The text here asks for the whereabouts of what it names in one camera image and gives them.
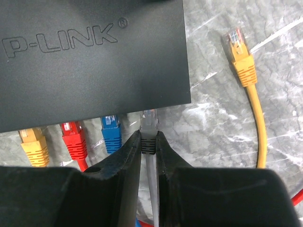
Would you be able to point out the black network switch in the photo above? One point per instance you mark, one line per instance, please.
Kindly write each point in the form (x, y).
(72, 60)

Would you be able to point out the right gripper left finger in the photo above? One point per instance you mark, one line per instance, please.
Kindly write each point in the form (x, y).
(105, 195)

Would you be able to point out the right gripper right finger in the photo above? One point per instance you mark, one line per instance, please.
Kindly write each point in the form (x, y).
(219, 197)

